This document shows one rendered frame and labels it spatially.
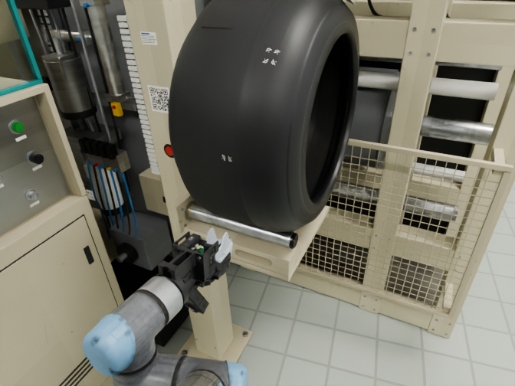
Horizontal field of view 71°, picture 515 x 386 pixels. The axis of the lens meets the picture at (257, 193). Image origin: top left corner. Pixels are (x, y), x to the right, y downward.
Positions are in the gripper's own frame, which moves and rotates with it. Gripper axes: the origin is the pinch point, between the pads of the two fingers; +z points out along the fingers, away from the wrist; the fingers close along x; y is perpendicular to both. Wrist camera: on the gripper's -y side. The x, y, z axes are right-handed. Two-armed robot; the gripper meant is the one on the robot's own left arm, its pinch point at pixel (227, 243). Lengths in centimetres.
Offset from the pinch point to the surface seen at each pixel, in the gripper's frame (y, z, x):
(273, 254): -13.0, 17.4, -3.9
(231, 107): 29.9, 2.3, -0.2
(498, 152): 7, 78, -56
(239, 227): -8.4, 18.6, 7.3
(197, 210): -7.2, 19.4, 22.1
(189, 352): -97, 34, 43
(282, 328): -94, 65, 10
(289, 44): 41.0, 9.4, -8.5
